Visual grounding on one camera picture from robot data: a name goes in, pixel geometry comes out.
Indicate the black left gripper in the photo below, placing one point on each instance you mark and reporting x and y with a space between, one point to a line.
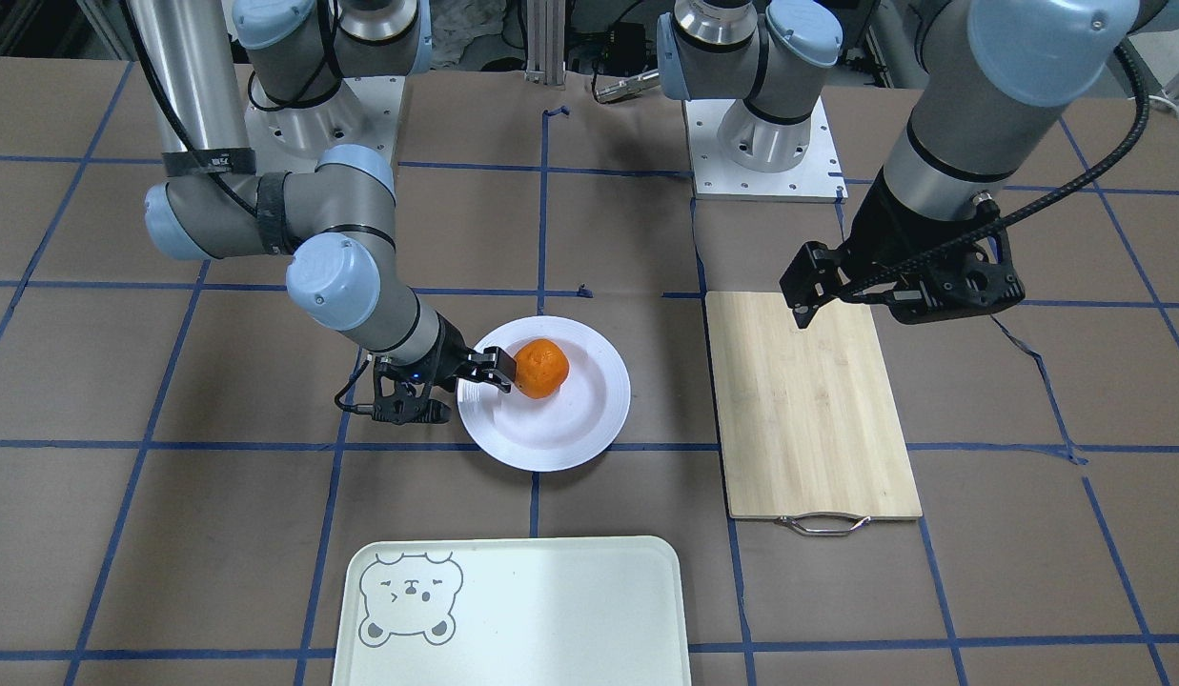
872 226

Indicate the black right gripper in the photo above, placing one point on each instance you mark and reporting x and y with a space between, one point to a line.
445 356

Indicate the orange fruit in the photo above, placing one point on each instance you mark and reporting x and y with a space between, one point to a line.
541 368

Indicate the white round plate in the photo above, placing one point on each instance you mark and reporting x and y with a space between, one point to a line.
576 423

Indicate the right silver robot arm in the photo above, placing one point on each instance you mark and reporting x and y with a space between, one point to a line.
337 223

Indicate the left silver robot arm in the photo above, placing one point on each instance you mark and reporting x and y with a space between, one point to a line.
999 75

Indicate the cream tray with bear print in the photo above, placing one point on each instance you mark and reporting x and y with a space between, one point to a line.
604 610

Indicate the bamboo cutting board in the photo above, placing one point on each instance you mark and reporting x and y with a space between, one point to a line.
808 423

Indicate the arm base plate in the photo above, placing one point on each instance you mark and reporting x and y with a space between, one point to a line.
737 156
366 111

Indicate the aluminium frame post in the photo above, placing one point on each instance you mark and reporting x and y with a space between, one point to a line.
545 34

